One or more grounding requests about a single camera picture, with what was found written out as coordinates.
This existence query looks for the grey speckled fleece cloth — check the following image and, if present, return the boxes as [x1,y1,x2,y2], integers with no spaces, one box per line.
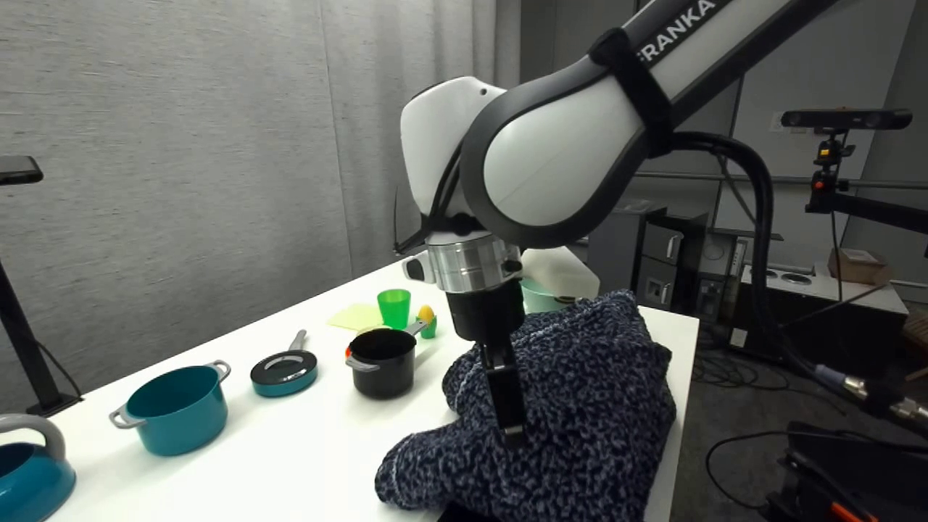
[374,289,679,522]

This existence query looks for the teal pot with grey handles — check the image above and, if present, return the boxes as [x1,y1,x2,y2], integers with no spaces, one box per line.
[109,360,233,457]

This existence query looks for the pale yellow flat sheet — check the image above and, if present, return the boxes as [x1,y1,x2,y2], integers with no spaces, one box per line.
[326,302,386,333]

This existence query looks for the cardboard box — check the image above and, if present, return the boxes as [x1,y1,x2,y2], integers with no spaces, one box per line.
[827,247,895,286]

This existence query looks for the teal pan with grey handle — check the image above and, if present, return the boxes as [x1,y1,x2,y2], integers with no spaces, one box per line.
[249,329,319,398]

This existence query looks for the black saucepan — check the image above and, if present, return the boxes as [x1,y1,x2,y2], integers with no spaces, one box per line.
[344,319,430,400]

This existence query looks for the dark grey cabinet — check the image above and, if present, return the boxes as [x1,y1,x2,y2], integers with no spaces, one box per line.
[587,206,712,314]

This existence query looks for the white plastic container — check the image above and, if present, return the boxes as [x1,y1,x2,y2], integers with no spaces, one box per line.
[519,246,602,301]

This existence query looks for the green plastic cup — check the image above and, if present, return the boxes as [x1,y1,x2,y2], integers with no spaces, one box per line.
[376,289,412,331]

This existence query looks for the black cable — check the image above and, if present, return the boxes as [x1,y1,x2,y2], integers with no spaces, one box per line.
[704,431,798,510]

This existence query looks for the mint green bowl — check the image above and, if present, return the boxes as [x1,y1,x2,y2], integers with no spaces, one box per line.
[521,278,578,315]

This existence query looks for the teal kettle with grey handle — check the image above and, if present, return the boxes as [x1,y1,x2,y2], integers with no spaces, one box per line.
[0,413,78,522]

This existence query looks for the camera on mount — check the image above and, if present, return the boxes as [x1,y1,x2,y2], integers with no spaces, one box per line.
[780,108,928,237]
[0,155,85,418]

